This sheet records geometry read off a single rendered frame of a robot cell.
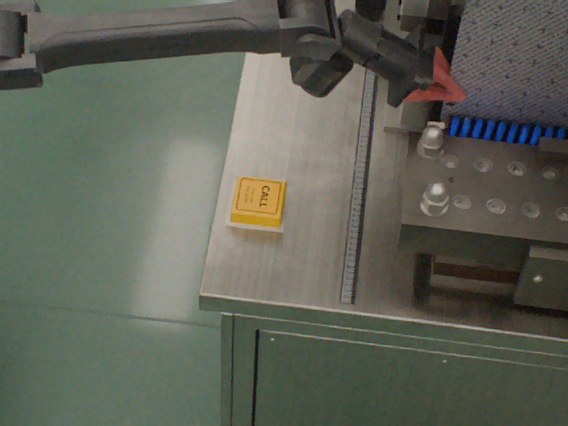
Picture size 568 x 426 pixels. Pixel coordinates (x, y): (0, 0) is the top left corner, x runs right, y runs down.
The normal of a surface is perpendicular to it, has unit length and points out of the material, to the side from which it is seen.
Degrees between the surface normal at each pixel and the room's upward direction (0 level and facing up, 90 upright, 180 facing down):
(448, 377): 90
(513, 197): 0
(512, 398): 90
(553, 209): 0
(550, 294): 90
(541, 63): 90
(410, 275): 0
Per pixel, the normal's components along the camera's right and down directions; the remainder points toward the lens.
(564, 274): -0.11, 0.78
